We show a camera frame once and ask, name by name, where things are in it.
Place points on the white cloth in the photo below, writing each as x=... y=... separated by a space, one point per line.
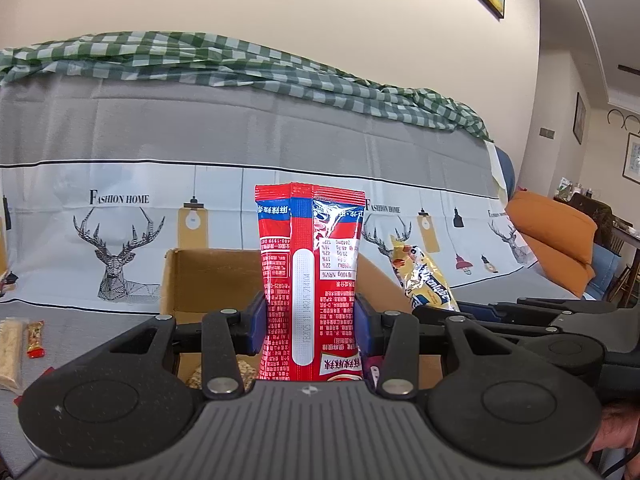
x=496 y=167

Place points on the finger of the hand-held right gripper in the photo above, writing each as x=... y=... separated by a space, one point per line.
x=550 y=306
x=510 y=327

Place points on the deer print sofa cover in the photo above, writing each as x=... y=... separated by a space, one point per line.
x=300 y=130

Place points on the green checkered cloth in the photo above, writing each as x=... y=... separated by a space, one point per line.
x=225 y=57

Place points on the small dark picture frame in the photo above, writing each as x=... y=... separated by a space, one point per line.
x=579 y=119

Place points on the orange cushion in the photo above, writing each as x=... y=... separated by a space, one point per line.
x=560 y=270
x=555 y=222

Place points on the cardboard box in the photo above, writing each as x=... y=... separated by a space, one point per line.
x=210 y=280

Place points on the clear peanut packet green label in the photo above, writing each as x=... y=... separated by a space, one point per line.
x=245 y=372

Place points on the small red snack packet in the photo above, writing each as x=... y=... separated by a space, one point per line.
x=35 y=340

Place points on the blue cushion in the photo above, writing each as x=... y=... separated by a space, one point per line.
x=602 y=270

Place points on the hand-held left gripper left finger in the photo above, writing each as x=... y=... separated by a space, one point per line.
x=257 y=325

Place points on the wooden framed picture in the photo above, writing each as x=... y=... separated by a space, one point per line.
x=633 y=157

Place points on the purple snack packet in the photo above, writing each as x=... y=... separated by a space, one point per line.
x=372 y=367

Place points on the wooden chair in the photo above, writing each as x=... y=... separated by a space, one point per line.
x=622 y=285

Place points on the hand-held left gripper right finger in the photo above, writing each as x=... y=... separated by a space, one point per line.
x=362 y=327

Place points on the person's right forearm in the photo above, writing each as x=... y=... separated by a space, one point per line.
x=615 y=430

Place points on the yellow snack packet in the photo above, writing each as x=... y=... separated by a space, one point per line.
x=425 y=275

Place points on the beige snack bar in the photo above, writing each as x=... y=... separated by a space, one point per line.
x=11 y=355

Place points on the wooden table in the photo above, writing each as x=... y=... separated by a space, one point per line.
x=625 y=237

